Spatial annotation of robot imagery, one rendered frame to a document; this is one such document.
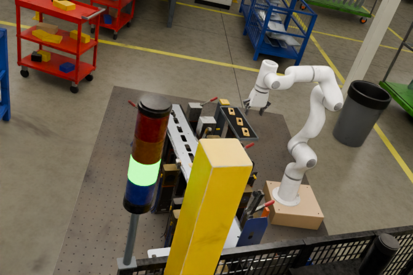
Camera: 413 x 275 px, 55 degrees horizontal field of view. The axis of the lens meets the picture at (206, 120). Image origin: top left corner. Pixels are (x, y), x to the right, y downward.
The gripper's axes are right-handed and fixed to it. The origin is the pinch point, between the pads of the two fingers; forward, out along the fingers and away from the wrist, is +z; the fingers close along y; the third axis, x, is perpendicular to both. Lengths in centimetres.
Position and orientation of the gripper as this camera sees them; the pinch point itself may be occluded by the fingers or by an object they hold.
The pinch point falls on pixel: (253, 113)
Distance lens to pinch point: 225.7
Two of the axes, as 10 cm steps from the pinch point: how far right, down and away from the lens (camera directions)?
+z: -2.2, 8.3, 5.2
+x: 2.7, 5.6, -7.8
